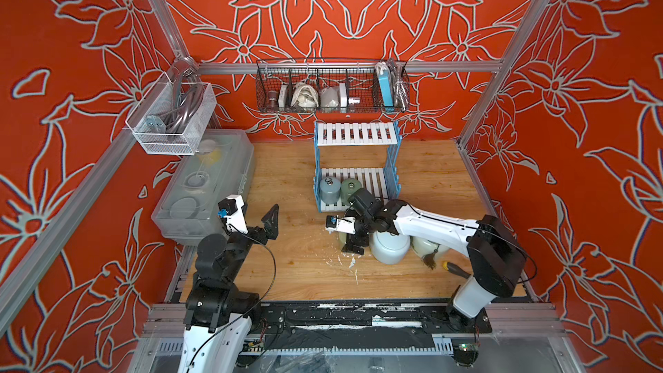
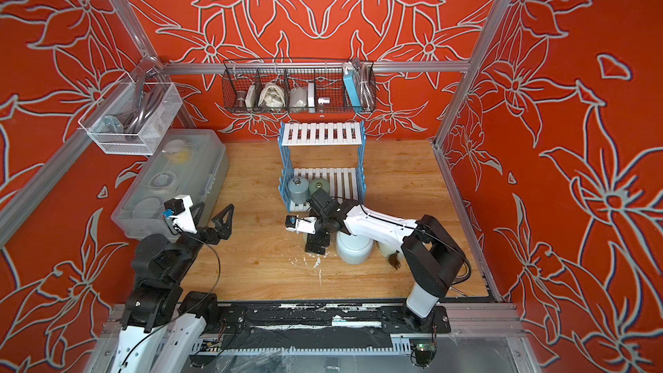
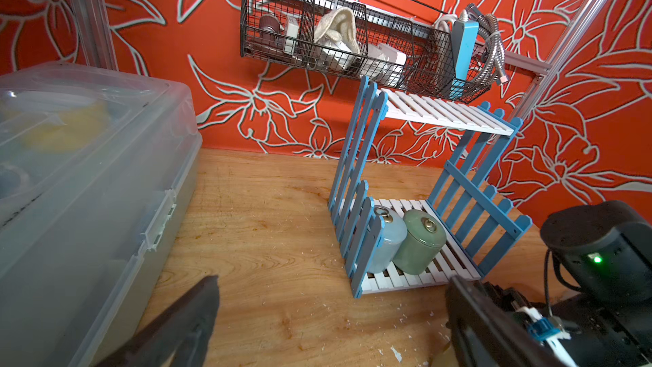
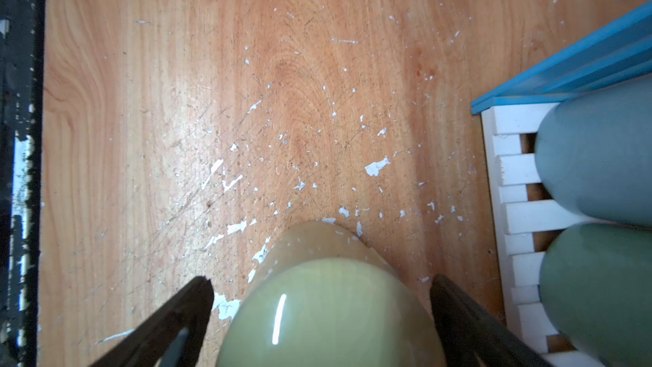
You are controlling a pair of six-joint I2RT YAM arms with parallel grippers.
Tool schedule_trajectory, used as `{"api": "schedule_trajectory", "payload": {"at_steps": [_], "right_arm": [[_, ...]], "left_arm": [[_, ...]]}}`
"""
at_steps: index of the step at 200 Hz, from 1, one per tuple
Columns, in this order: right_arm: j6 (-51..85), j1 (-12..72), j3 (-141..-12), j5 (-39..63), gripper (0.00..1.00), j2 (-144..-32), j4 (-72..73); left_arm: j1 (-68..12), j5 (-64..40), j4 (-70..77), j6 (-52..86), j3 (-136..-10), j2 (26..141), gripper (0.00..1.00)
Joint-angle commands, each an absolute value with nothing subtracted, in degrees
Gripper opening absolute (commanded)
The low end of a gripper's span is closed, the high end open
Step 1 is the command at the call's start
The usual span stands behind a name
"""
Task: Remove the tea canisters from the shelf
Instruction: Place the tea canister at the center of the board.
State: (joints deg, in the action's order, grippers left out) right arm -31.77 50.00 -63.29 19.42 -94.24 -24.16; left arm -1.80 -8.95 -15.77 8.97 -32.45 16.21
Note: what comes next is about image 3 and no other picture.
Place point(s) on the black wire wall basket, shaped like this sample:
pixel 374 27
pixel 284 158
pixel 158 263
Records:
pixel 395 51

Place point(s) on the blue white slatted shelf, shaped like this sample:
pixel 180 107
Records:
pixel 480 224

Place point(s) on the small blue tea canister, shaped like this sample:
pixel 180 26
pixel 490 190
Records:
pixel 394 234

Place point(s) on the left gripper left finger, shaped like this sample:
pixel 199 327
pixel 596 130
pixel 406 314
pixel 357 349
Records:
pixel 179 336

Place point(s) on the clear plastic storage box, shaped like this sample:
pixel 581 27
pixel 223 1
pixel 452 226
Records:
pixel 98 168

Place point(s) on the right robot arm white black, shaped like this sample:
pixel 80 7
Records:
pixel 603 253

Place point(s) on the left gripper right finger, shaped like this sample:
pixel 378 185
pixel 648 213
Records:
pixel 484 335

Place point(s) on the beige cloth in basket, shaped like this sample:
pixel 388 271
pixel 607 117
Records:
pixel 338 26

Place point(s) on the small green tea canister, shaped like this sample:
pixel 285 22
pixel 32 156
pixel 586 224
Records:
pixel 425 238

